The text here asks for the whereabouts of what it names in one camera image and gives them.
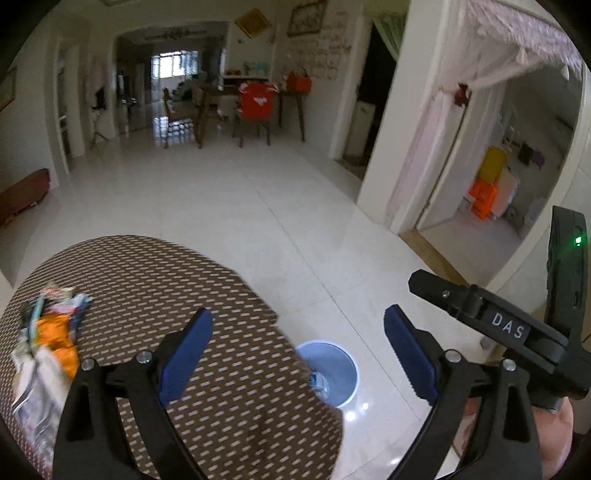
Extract blue trash bin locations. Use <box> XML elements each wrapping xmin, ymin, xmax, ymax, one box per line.
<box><xmin>294</xmin><ymin>340</ymin><xmax>360</xmax><ymax>409</ymax></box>

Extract pile of colourful wrappers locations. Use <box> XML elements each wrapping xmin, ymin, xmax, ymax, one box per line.
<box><xmin>21</xmin><ymin>285</ymin><xmax>93</xmax><ymax>334</ymax></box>

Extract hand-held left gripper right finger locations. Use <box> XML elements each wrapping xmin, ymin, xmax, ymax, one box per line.
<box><xmin>384</xmin><ymin>304</ymin><xmax>543</xmax><ymax>480</ymax></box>

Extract yellow diamond wall picture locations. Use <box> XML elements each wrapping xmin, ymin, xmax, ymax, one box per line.
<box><xmin>235</xmin><ymin>7</ymin><xmax>271</xmax><ymax>40</ymax></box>

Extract wooden dining chair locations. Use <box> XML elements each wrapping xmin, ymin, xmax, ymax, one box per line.
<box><xmin>161</xmin><ymin>88</ymin><xmax>205</xmax><ymax>149</ymax></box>

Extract small framed wall picture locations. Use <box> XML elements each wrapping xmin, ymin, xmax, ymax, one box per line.
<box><xmin>0</xmin><ymin>67</ymin><xmax>18</xmax><ymax>112</ymax></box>

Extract red chair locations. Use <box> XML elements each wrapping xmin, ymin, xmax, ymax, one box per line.
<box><xmin>232</xmin><ymin>80</ymin><xmax>279</xmax><ymax>148</ymax></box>

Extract hanging purple cloth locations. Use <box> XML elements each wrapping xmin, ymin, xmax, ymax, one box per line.
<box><xmin>517</xmin><ymin>143</ymin><xmax>546</xmax><ymax>169</ymax></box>

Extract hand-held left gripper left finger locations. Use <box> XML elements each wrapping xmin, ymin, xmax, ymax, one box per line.
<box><xmin>52</xmin><ymin>307</ymin><xmax>214</xmax><ymax>480</ymax></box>

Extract green curtain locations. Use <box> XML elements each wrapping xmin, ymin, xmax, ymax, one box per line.
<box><xmin>373</xmin><ymin>11</ymin><xmax>410</xmax><ymax>62</ymax></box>

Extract red handled bag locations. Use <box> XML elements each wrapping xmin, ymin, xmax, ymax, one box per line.
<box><xmin>286</xmin><ymin>69</ymin><xmax>313</xmax><ymax>94</ymax></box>

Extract white cabinet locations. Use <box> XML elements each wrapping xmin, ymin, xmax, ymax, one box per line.
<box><xmin>344</xmin><ymin>102</ymin><xmax>376</xmax><ymax>160</ymax></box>

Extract red printed bag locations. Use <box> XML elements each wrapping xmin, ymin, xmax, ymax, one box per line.
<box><xmin>239</xmin><ymin>80</ymin><xmax>274</xmax><ymax>122</ymax></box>

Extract blue white wrapper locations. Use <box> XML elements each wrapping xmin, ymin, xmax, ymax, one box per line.
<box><xmin>308</xmin><ymin>371</ymin><xmax>331</xmax><ymax>400</ymax></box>

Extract lace door valance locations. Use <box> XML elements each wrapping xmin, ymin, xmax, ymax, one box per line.
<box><xmin>466</xmin><ymin>0</ymin><xmax>583</xmax><ymax>80</ymax></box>

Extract person's right hand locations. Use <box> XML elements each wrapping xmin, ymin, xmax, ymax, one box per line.
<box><xmin>533</xmin><ymin>401</ymin><xmax>575</xmax><ymax>476</ymax></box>

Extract yellow plastic bin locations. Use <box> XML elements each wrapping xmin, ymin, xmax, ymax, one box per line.
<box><xmin>478</xmin><ymin>145</ymin><xmax>507</xmax><ymax>185</ymax></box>

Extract wooden dining table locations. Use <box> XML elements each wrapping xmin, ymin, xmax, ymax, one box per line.
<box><xmin>203</xmin><ymin>85</ymin><xmax>308</xmax><ymax>144</ymax></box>

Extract brown bench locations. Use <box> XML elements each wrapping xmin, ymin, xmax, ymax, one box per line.
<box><xmin>0</xmin><ymin>168</ymin><xmax>51</xmax><ymax>227</ymax></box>

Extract pink wall decals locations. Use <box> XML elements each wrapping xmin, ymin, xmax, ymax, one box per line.
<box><xmin>288</xmin><ymin>14</ymin><xmax>352</xmax><ymax>80</ymax></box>

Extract orange snack wrapper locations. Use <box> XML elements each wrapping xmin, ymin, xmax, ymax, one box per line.
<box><xmin>34</xmin><ymin>314</ymin><xmax>80</xmax><ymax>380</ymax></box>

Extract pink door curtain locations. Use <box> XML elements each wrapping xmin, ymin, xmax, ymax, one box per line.
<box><xmin>385</xmin><ymin>85</ymin><xmax>472</xmax><ymax>232</ymax></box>

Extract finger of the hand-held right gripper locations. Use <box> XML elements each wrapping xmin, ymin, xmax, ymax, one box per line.
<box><xmin>409</xmin><ymin>270</ymin><xmax>483</xmax><ymax>325</ymax></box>

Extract round table with brown tablecloth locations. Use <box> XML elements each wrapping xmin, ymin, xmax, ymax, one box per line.
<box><xmin>0</xmin><ymin>235</ymin><xmax>345</xmax><ymax>480</ymax></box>

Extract tripod stand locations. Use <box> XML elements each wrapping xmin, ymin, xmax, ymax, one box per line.
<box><xmin>90</xmin><ymin>88</ymin><xmax>110</xmax><ymax>151</ymax></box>

